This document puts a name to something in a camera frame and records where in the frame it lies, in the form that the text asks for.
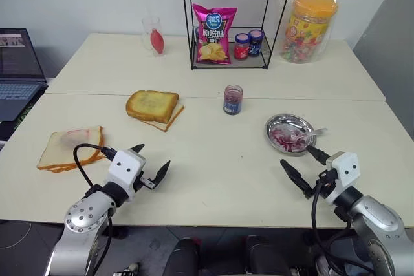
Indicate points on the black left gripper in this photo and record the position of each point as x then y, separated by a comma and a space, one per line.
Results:
147, 183

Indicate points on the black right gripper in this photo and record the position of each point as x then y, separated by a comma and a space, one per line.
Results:
326, 183

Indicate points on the metal spoon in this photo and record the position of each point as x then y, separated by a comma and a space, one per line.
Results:
312, 133

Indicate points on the thick golden toast slice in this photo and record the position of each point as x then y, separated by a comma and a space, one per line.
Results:
150, 104

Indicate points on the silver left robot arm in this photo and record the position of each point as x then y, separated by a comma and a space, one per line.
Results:
81, 221

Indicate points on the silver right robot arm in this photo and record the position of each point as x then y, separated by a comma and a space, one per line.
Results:
378, 224

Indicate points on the plain white bread slice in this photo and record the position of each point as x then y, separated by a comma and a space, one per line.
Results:
94, 158

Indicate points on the white bread slice pink stain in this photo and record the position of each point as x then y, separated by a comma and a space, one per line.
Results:
69, 145

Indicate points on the open blue-label jam jar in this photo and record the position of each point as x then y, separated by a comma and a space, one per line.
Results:
233, 101

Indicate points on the blue lid jar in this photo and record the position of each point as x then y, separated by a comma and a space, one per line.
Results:
255, 45

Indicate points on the red lid jar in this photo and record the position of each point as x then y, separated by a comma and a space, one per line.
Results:
241, 48

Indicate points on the round metal plate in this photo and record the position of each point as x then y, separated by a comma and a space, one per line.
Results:
289, 124

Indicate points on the dark rounded shape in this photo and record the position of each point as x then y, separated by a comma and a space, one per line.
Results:
182, 256
260, 256

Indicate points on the red rubber bulb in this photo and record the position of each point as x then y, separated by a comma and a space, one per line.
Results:
158, 41

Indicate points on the clear drinking glass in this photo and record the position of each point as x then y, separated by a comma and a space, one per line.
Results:
147, 37

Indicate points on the black green patterned mat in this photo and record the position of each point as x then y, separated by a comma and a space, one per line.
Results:
30, 103

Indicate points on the orange-lid candy jar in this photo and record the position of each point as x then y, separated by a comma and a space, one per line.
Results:
307, 30

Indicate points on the pink potato chips bag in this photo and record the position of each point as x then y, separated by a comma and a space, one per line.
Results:
213, 37

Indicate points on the dark open laptop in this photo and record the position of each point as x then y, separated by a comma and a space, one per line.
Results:
16, 59

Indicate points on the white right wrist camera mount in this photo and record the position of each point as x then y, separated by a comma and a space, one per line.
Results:
346, 169

